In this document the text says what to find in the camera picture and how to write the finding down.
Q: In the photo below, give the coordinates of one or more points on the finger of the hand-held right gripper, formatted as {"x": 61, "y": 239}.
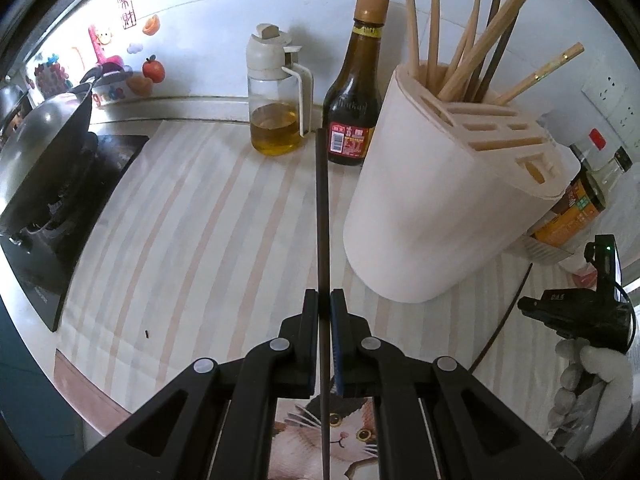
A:
{"x": 534, "y": 307}

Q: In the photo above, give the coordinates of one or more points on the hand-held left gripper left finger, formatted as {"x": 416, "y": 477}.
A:
{"x": 311, "y": 345}

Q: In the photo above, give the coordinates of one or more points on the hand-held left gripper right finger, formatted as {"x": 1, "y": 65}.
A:
{"x": 338, "y": 345}

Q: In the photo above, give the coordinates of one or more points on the cream plastic utensil holder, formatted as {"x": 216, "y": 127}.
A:
{"x": 440, "y": 200}

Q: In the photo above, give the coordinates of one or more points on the person's right hand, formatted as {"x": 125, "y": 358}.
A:
{"x": 585, "y": 375}

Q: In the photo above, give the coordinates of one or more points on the red tomato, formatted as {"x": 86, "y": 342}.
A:
{"x": 586, "y": 277}

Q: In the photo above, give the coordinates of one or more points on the orange-label jar black lid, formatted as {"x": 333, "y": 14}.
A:
{"x": 570, "y": 210}

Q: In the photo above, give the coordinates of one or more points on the black-capped bottle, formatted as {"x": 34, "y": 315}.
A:
{"x": 612, "y": 170}

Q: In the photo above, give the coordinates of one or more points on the striped cat-print table mat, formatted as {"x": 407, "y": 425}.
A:
{"x": 200, "y": 240}

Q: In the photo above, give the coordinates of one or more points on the red-capped sauce bottle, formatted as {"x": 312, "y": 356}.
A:
{"x": 592, "y": 147}

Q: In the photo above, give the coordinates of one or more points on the glass oil dispenser bottle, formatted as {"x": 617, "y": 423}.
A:
{"x": 275, "y": 110}

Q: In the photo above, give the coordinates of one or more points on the dark sauce bottle red label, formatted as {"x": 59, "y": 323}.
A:
{"x": 352, "y": 105}

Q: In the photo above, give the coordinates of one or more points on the black gas stove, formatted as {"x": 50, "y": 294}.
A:
{"x": 65, "y": 240}

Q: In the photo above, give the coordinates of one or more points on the black wok with steel lid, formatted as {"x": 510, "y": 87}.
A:
{"x": 45, "y": 150}

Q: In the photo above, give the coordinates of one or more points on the white wall socket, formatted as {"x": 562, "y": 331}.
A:
{"x": 627, "y": 112}
{"x": 605, "y": 86}

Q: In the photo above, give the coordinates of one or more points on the red apple wall sticker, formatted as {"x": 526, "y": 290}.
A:
{"x": 153, "y": 70}

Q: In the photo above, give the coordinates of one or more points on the bowl wall sticker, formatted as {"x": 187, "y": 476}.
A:
{"x": 112, "y": 87}

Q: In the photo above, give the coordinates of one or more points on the pink cartoon wall sticker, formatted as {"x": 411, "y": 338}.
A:
{"x": 100, "y": 42}

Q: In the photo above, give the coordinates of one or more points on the grape wall sticker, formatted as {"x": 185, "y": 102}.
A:
{"x": 50, "y": 76}

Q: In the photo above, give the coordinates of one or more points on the red seal wall sticker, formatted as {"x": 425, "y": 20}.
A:
{"x": 126, "y": 11}

